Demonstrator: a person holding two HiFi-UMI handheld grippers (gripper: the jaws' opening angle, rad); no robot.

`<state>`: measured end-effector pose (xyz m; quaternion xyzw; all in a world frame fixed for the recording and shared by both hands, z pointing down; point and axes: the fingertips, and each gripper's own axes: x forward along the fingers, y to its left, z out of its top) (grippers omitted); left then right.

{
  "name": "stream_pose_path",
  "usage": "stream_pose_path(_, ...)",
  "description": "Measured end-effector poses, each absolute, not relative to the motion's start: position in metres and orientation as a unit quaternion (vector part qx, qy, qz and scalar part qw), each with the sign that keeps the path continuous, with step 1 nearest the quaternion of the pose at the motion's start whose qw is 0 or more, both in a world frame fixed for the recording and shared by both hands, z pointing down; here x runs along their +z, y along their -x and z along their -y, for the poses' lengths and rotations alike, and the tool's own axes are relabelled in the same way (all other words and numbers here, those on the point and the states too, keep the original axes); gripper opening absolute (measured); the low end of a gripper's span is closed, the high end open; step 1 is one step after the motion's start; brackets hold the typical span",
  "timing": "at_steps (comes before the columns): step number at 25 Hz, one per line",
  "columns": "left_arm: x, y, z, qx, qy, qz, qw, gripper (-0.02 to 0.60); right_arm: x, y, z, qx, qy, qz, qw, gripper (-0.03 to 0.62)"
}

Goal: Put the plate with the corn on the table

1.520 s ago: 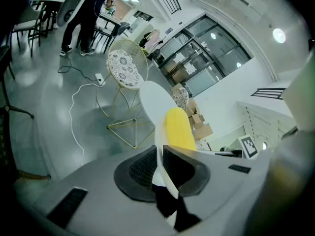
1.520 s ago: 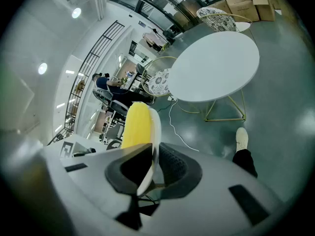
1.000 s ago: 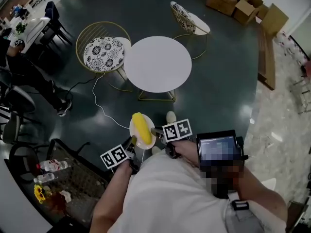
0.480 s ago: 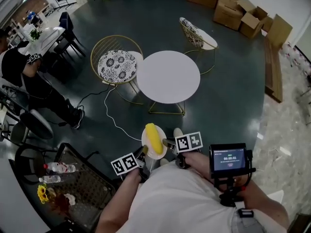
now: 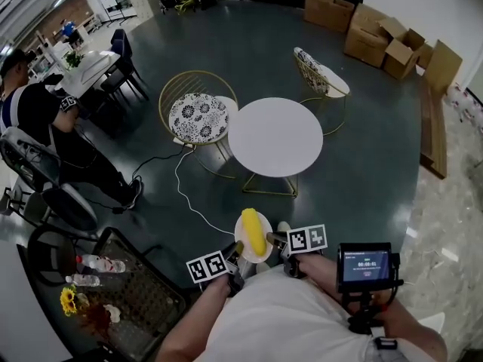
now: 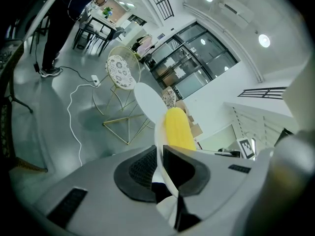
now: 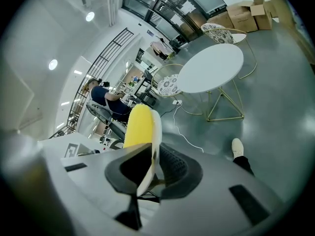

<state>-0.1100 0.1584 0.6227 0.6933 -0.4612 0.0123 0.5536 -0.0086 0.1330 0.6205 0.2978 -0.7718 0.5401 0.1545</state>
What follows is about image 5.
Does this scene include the person's white shirt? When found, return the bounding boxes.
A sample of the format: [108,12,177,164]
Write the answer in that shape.
[194,265,418,362]

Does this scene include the black power cable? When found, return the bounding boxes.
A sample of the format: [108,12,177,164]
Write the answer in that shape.
[112,147,198,215]

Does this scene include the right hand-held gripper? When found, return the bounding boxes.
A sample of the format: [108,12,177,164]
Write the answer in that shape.
[266,223,328,279]

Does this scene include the closed cardboard box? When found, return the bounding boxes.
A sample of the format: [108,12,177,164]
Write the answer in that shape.
[303,0,355,33]
[350,2,392,33]
[343,26,389,69]

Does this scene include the gold wire chair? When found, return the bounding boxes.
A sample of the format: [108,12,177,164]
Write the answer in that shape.
[158,69,239,180]
[293,46,351,137]

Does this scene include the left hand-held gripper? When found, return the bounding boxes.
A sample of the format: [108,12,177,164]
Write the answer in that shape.
[186,241,248,298]

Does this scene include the green potted plant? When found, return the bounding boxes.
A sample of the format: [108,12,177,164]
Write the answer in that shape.
[63,50,85,69]

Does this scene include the black timer screen device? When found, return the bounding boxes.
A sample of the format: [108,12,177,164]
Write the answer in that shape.
[336,241,393,293]

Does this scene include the black round chair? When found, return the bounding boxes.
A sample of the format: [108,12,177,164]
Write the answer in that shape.
[26,224,100,288]

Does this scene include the round white table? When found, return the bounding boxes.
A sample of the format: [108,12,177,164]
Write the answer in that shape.
[227,97,325,198]

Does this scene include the open cardboard box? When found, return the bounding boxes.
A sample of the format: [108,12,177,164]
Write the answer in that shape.
[379,17,427,81]

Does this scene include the flat cardboard sheet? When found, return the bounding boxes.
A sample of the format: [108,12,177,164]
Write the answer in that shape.
[422,39,463,94]

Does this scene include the person's right forearm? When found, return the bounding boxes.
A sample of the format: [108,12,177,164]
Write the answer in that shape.
[297,253,449,362]

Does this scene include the grey mesh office chair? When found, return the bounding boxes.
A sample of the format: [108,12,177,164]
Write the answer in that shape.
[0,126,100,234]

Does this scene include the white round plate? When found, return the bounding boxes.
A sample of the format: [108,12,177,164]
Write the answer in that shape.
[234,213,273,265]

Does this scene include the white office desk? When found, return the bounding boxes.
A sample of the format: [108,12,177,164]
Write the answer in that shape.
[56,50,122,98]

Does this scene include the yellow corn cob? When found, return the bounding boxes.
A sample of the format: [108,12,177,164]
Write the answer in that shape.
[241,208,267,257]

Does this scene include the wooden planks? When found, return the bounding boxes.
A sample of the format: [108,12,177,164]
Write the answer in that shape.
[418,77,448,180]

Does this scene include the yellow sunflower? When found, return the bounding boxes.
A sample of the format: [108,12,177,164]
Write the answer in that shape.
[59,284,78,318]

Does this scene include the white rolling whiteboard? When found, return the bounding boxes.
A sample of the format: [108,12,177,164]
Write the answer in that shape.
[97,0,139,28]

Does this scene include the clear plastic water bottle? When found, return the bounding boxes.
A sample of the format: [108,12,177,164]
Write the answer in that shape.
[75,253,127,274]
[65,273,102,288]

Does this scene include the white power cable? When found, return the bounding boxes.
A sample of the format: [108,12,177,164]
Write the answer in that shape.
[174,146,237,237]

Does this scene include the dark blue chair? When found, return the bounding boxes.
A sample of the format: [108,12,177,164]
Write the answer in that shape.
[100,28,150,102]

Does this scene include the person's left forearm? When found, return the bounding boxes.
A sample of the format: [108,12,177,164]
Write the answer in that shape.
[155,275,231,362]

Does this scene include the pack of water bottles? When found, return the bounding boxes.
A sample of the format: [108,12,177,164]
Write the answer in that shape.
[448,84,483,128]

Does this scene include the black mesh table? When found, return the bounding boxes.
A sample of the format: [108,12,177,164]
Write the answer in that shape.
[73,226,189,362]

